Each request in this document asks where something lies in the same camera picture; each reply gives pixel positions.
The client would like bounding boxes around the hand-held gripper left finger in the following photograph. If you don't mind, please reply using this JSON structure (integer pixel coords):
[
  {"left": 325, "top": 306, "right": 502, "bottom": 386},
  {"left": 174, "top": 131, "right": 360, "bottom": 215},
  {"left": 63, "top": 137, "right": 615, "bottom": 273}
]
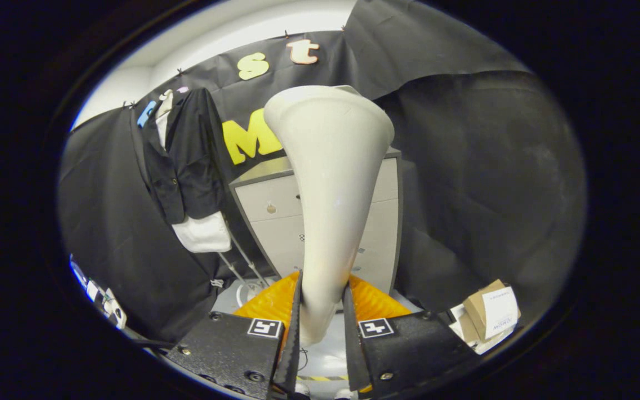
[{"left": 164, "top": 271, "right": 302, "bottom": 400}]

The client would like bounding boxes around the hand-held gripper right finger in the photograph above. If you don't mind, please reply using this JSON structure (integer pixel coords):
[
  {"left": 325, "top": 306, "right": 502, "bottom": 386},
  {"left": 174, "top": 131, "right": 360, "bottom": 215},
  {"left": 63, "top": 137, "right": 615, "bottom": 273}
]
[{"left": 342, "top": 272, "right": 479, "bottom": 398}]

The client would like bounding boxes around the white garment steamer head with hose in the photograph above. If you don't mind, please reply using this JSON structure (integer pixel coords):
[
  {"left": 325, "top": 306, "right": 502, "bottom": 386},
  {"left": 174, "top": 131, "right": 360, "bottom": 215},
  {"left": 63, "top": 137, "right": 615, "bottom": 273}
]
[{"left": 263, "top": 84, "right": 396, "bottom": 348}]

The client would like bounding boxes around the black suit jacket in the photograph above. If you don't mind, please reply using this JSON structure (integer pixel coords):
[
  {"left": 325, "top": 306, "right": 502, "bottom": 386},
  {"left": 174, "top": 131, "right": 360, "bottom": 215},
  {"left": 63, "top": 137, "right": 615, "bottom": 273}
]
[{"left": 141, "top": 87, "right": 226, "bottom": 226}]

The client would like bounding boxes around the metal steamer stand pole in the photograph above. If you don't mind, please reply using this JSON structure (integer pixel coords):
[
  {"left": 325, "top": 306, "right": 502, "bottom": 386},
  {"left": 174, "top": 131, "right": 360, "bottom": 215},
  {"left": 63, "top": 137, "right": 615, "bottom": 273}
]
[{"left": 217, "top": 222, "right": 271, "bottom": 289}]

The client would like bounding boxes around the cardboard box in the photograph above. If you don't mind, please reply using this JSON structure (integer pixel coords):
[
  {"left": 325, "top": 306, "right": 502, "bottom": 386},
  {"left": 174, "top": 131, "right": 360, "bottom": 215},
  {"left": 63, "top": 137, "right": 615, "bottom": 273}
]
[{"left": 463, "top": 279, "right": 521, "bottom": 342}]

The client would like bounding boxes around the grey cabinet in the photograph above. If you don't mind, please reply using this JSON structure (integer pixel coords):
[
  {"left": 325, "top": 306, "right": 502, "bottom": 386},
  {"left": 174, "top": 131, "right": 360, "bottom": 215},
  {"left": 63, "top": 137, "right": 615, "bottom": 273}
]
[{"left": 228, "top": 147, "right": 404, "bottom": 295}]

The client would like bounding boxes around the white fabric hanging panel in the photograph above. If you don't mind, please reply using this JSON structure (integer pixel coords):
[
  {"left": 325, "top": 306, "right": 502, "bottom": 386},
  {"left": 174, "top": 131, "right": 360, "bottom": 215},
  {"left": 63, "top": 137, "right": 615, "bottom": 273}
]
[{"left": 155, "top": 100, "right": 232, "bottom": 253}]

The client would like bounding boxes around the white printed package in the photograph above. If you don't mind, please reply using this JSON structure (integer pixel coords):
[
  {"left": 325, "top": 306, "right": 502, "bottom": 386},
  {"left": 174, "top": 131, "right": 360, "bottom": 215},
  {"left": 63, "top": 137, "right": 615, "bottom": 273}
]
[{"left": 70, "top": 254, "right": 127, "bottom": 329}]

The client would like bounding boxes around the black backdrop cloth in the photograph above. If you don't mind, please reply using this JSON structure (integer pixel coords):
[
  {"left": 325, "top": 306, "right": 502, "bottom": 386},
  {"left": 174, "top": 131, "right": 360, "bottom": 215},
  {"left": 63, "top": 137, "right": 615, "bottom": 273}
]
[{"left": 58, "top": 0, "right": 587, "bottom": 345}]

